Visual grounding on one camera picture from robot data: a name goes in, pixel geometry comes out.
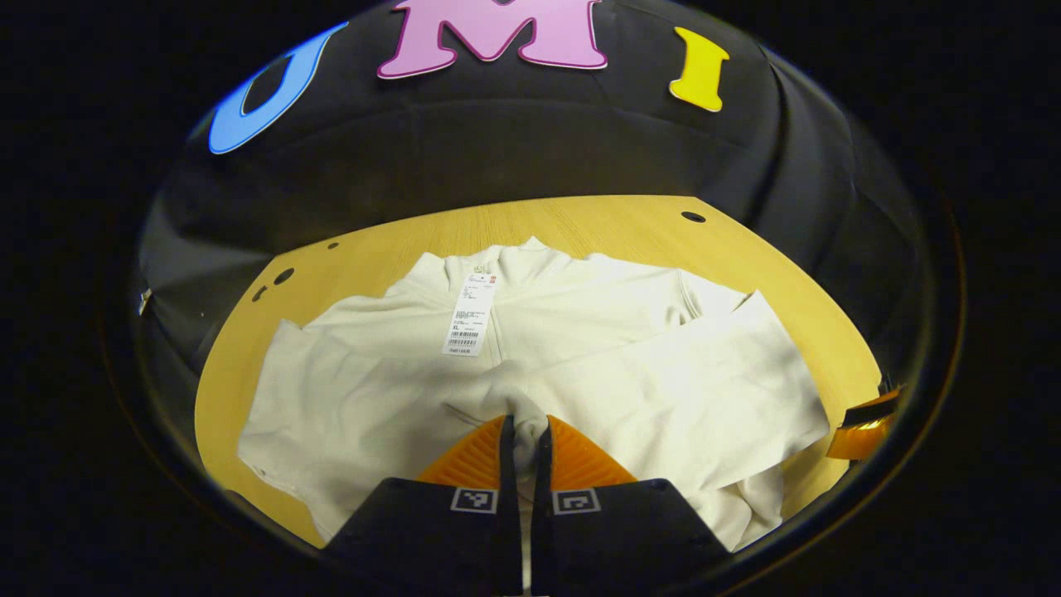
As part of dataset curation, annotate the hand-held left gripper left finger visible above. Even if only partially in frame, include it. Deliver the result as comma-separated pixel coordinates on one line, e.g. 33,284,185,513
327,415,525,597

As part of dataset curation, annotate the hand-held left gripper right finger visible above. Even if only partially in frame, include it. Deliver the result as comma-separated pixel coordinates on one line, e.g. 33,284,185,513
530,415,734,597

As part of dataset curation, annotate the cream white sweatshirt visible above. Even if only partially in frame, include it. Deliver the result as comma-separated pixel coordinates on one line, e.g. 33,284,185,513
238,236,831,552

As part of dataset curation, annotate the white paper garment tag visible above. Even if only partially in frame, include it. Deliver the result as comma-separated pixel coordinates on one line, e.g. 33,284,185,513
442,272,498,357

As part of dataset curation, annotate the black backdrop cloth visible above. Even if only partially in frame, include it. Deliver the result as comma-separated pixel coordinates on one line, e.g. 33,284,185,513
137,0,937,399

